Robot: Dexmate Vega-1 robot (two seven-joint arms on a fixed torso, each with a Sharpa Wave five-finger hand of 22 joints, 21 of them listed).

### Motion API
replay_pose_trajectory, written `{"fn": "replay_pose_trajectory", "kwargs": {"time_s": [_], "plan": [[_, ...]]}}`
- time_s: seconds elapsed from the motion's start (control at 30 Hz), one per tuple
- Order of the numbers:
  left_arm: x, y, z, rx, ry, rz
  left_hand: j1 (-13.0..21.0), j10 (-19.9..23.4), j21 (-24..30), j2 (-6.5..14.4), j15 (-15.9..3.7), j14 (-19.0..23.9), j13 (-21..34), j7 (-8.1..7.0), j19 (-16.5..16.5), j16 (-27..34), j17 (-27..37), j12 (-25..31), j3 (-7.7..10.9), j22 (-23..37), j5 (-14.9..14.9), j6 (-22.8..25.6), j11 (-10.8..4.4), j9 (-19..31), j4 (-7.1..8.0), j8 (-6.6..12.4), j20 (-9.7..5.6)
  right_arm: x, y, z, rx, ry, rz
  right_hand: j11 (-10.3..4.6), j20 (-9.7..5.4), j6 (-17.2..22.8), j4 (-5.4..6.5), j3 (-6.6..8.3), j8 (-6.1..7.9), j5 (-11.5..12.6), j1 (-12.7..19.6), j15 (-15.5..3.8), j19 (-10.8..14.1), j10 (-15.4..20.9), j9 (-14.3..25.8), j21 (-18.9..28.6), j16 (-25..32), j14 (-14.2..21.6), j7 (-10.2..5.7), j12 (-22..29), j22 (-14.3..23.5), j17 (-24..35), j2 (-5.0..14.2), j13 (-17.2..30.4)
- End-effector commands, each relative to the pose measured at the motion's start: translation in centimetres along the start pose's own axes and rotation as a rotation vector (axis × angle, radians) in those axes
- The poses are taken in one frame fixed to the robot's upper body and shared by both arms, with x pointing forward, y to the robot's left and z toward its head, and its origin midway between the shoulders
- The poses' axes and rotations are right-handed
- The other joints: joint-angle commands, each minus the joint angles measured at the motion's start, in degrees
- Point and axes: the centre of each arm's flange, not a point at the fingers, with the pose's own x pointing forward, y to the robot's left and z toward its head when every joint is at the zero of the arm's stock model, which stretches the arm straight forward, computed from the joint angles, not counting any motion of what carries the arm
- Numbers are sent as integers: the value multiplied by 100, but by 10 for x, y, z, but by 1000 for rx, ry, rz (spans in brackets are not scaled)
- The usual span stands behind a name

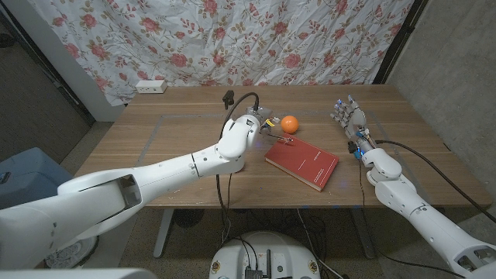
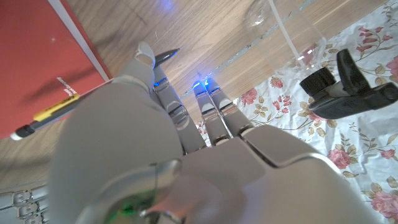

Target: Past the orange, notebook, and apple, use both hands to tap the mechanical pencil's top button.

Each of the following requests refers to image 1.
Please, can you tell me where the black backdrop pole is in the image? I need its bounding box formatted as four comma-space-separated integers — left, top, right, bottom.
372, 0, 429, 85

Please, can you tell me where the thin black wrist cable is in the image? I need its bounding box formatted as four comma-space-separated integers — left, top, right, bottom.
357, 157, 366, 207

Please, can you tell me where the person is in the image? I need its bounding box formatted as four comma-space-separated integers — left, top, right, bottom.
44, 235, 98, 269

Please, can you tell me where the orange fruit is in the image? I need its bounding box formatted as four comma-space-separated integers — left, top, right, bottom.
281, 115, 300, 135

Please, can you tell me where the blue storage bin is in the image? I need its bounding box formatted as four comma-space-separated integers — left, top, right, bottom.
0, 146, 74, 210

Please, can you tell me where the white power strip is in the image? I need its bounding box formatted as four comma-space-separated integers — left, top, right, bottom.
135, 79, 168, 95

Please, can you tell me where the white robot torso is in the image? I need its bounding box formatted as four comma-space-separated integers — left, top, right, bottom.
0, 267, 158, 279

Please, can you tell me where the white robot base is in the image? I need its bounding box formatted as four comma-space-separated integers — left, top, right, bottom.
208, 231, 322, 279

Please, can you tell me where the clear spray bottle black top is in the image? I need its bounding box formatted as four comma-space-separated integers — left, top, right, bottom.
222, 89, 237, 117

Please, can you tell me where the black round floor fan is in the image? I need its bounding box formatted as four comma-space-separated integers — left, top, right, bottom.
172, 208, 205, 228

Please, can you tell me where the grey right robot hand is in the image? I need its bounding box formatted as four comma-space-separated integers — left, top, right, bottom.
329, 95, 369, 143

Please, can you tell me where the floral fabric backdrop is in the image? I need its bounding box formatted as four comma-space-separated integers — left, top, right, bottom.
26, 0, 415, 107

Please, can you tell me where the red notebook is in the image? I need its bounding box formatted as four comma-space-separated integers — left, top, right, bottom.
264, 133, 340, 193

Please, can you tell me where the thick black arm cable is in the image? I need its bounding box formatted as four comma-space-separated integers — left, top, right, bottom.
215, 91, 260, 243
375, 139, 496, 224

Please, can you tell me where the metal table leg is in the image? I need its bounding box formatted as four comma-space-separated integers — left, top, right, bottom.
350, 207, 377, 260
153, 208, 175, 259

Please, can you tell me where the black mechanical pencil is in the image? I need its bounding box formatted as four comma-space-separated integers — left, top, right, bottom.
267, 133, 294, 145

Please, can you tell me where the white floor cable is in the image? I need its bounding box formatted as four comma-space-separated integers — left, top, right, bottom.
296, 208, 344, 279

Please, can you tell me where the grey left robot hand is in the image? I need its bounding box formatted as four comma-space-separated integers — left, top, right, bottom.
247, 106, 282, 136

